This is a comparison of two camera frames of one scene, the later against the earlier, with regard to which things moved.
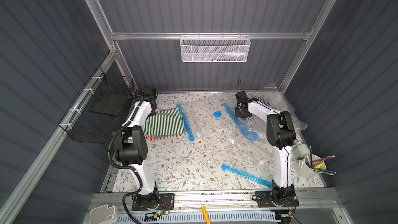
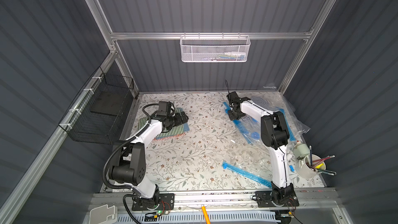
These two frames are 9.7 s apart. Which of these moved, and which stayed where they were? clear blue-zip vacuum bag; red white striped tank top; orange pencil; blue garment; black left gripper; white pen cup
Moved: blue garment; black left gripper
Stayed: red white striped tank top; white pen cup; orange pencil; clear blue-zip vacuum bag
